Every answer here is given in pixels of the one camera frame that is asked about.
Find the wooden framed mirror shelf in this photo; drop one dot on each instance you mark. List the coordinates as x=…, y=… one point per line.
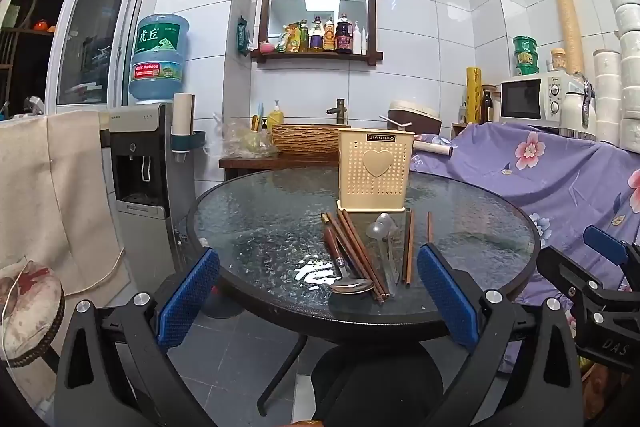
x=265, y=22

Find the small wooden box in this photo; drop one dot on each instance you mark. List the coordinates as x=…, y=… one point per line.
x=457, y=131

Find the clear plastic spoon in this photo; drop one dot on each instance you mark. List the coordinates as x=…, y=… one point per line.
x=386, y=221
x=375, y=231

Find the beige perforated utensil holder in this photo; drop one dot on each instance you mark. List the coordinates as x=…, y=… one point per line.
x=375, y=177

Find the brown white rice cooker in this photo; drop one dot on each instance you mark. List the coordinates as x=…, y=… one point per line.
x=415, y=119

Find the white lint roller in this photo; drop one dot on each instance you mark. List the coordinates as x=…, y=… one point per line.
x=432, y=149

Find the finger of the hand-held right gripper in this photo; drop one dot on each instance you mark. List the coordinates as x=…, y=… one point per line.
x=602, y=242
x=560, y=264

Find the wooden counter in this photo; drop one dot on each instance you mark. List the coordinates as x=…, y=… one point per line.
x=270, y=164

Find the beige cloth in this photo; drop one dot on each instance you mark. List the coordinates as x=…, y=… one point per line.
x=50, y=187

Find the pink bowl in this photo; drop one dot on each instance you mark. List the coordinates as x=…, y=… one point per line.
x=266, y=48

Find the woven wash basin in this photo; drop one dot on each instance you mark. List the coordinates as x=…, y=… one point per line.
x=305, y=139

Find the round glass table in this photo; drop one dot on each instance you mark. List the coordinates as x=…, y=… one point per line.
x=260, y=217

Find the yellow oil bottle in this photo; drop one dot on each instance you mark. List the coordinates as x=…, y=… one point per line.
x=303, y=39

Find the clear plastic bag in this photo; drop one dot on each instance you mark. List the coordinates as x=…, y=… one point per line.
x=240, y=142

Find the green hanging packet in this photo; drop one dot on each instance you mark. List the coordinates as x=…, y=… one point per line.
x=243, y=36

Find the large dark sauce bottle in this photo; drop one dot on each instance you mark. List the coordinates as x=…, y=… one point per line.
x=344, y=37

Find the white kettle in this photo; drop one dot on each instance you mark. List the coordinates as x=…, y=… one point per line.
x=575, y=112

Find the dark glass bottle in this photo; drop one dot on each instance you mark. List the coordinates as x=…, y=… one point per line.
x=487, y=109

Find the brown sauce bottle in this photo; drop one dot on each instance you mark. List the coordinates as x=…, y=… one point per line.
x=328, y=38

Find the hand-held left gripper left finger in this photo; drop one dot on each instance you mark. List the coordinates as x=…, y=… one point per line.
x=187, y=294

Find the sliding window frame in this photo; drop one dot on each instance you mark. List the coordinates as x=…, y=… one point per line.
x=70, y=7

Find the blue water jug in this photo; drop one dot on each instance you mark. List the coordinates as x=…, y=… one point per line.
x=157, y=57

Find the stack of white paper bowls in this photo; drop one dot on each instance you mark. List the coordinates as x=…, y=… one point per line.
x=627, y=57

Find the person's black pants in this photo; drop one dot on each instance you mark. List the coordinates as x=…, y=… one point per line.
x=375, y=382

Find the yellow soap bottle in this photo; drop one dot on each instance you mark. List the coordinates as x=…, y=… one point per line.
x=275, y=119

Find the grey water dispenser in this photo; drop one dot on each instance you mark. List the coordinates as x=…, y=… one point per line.
x=140, y=167

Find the tall stack of paper cups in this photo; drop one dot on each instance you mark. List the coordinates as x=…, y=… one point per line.
x=570, y=32

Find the paper cup dispenser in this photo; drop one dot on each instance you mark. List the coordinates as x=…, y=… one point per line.
x=182, y=122

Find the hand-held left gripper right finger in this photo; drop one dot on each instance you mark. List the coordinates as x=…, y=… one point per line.
x=447, y=294

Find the white microwave oven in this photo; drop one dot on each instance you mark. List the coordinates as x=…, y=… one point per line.
x=525, y=99

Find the brass faucet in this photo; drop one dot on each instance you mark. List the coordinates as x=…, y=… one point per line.
x=340, y=109

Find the purple floral cloth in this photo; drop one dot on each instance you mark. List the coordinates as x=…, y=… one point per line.
x=550, y=187

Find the yellow roll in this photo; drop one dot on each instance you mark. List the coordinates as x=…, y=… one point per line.
x=474, y=97

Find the round cushioned stool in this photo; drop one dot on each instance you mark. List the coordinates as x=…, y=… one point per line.
x=30, y=312

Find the small jar beige lid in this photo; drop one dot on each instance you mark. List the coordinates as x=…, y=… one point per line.
x=558, y=59

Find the yellow snack packet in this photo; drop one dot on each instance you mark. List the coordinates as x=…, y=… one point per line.
x=289, y=42

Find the white squeeze bottle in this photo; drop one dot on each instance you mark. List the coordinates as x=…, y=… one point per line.
x=357, y=41

